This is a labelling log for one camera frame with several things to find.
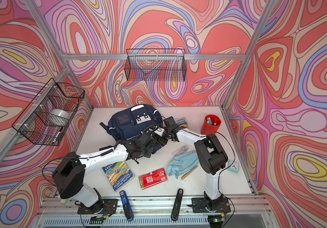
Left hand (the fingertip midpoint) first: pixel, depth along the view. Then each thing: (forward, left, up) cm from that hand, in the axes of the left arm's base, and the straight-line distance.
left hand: (151, 150), depth 87 cm
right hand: (+10, -5, -3) cm, 11 cm away
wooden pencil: (-14, -19, -8) cm, 25 cm away
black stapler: (-34, -13, -4) cm, 36 cm away
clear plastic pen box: (+5, -22, -7) cm, 24 cm away
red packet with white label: (-15, -1, -7) cm, 17 cm away
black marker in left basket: (-1, +47, +18) cm, 50 cm away
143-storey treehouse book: (+26, -21, -5) cm, 34 cm away
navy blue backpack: (+25, +18, -3) cm, 31 cm away
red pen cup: (+16, -39, +6) cm, 42 cm away
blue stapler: (-32, +10, -6) cm, 34 cm away
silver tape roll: (+5, +45, +26) cm, 52 cm away
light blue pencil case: (-5, -19, -6) cm, 21 cm away
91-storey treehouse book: (-13, +19, -5) cm, 23 cm away
